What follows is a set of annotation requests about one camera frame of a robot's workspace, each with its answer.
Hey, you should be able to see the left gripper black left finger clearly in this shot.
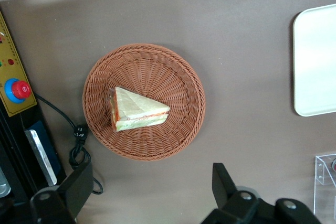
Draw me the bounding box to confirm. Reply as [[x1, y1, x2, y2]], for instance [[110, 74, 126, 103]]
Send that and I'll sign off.
[[29, 158, 95, 224]]

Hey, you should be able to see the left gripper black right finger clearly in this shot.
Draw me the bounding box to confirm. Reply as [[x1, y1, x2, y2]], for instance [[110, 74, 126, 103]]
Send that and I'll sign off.
[[201, 162, 322, 224]]

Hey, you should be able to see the triangular sandwich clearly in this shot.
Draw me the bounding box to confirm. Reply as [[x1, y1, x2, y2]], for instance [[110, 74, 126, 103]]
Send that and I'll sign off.
[[107, 85, 171, 133]]

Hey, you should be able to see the round brown wicker basket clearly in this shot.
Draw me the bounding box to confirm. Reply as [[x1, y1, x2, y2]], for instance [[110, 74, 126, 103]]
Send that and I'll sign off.
[[82, 42, 206, 162]]

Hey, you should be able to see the cream rectangular plastic tray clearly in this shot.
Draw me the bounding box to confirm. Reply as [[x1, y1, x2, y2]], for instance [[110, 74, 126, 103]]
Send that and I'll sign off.
[[292, 3, 336, 118]]

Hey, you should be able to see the steel appliance pan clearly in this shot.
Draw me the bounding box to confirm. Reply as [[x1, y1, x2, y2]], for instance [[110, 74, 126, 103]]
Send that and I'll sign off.
[[0, 166, 12, 198]]

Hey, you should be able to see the clear acrylic bottle rack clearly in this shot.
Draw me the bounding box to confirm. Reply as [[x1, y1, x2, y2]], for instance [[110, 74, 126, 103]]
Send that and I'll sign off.
[[313, 153, 336, 218]]

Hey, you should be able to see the red emergency stop button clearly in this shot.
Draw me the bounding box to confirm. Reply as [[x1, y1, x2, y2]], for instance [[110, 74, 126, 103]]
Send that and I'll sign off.
[[4, 78, 33, 104]]

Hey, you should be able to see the black appliance with yellow panel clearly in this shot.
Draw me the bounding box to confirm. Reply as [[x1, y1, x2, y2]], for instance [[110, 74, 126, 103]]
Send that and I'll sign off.
[[0, 10, 68, 206]]

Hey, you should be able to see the black power cable with plug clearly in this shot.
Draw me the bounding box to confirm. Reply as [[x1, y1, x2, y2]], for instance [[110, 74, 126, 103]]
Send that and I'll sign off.
[[35, 94, 103, 195]]

